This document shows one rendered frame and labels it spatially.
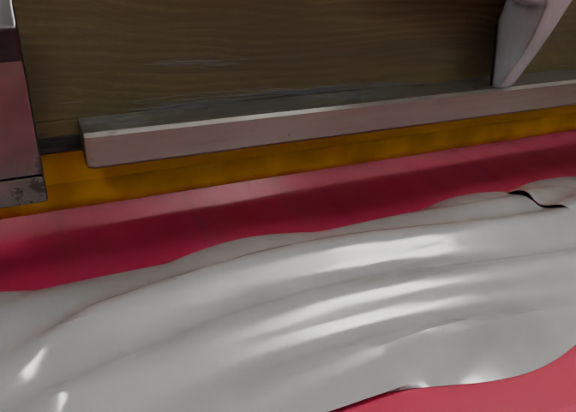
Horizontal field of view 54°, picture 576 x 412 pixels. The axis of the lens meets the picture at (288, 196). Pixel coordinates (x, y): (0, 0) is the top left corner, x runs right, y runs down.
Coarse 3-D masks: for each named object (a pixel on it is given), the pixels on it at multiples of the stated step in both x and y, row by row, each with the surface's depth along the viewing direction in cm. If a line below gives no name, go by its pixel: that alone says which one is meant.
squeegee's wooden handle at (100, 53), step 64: (64, 0) 14; (128, 0) 15; (192, 0) 15; (256, 0) 16; (320, 0) 17; (384, 0) 18; (448, 0) 19; (64, 64) 15; (128, 64) 16; (192, 64) 16; (256, 64) 17; (320, 64) 18; (384, 64) 19; (448, 64) 20; (64, 128) 16
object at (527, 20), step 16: (512, 0) 19; (528, 0) 17; (544, 0) 17; (560, 0) 18; (512, 16) 19; (528, 16) 18; (544, 16) 18; (560, 16) 18; (496, 32) 19; (512, 32) 19; (528, 32) 18; (544, 32) 18; (496, 48) 20; (512, 48) 19; (528, 48) 18; (496, 64) 20; (512, 64) 19; (528, 64) 19; (496, 80) 20; (512, 80) 20
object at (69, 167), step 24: (480, 120) 23; (504, 120) 24; (288, 144) 20; (312, 144) 20; (336, 144) 21; (48, 168) 17; (72, 168) 17; (120, 168) 18; (144, 168) 18; (168, 168) 19
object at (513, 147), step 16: (496, 144) 26; (512, 144) 26; (528, 144) 26; (544, 144) 26; (560, 144) 26; (464, 160) 24; (480, 160) 24; (496, 160) 24; (512, 160) 24; (528, 160) 24; (544, 160) 25; (560, 160) 25; (480, 176) 23; (496, 176) 23; (512, 176) 23; (528, 176) 23; (544, 176) 23; (560, 176) 23; (512, 192) 22
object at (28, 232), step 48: (192, 192) 21; (240, 192) 21; (288, 192) 21; (336, 192) 21; (384, 192) 21; (432, 192) 21; (480, 192) 22; (0, 240) 17; (48, 240) 17; (96, 240) 18; (144, 240) 18; (192, 240) 18; (0, 288) 15; (480, 384) 13; (528, 384) 13
